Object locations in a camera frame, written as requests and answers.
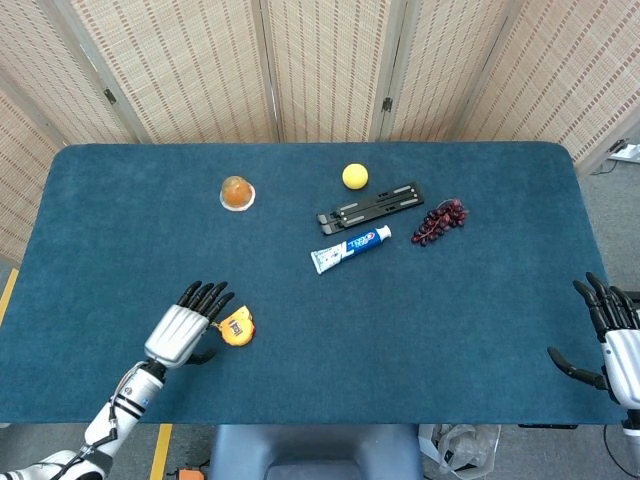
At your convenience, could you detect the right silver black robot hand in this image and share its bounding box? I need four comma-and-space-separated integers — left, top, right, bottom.
547, 272, 640, 407

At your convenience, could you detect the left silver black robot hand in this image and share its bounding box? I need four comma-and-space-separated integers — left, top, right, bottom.
144, 280, 236, 370

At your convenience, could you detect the yellow tape measure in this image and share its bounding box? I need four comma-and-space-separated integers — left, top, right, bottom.
210, 307, 256, 347

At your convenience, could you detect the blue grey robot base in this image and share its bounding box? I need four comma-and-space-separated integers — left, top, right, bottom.
208, 423, 424, 480

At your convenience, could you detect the blue table cloth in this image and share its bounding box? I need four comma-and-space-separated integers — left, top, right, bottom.
0, 142, 626, 426

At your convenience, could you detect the orange black device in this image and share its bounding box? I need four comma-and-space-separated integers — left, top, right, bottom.
166, 465, 210, 480

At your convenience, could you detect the orange jelly cup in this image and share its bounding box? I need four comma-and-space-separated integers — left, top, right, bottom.
219, 175, 257, 212

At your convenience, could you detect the clear plastic bag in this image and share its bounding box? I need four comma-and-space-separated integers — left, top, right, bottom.
418, 423, 502, 475

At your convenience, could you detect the blue white toothpaste tube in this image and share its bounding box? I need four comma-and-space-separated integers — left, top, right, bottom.
310, 224, 393, 275

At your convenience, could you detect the white power strip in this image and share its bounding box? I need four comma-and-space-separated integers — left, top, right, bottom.
608, 142, 640, 162

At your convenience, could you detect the red grape bunch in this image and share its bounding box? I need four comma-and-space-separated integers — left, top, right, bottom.
410, 197, 470, 247

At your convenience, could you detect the black folding laptop stand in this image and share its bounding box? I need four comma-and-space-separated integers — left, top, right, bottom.
315, 181, 426, 236

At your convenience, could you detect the yellow ball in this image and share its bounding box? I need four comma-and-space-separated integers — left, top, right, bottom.
341, 162, 370, 191

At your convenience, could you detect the woven folding screen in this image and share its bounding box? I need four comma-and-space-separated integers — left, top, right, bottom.
0, 0, 640, 266

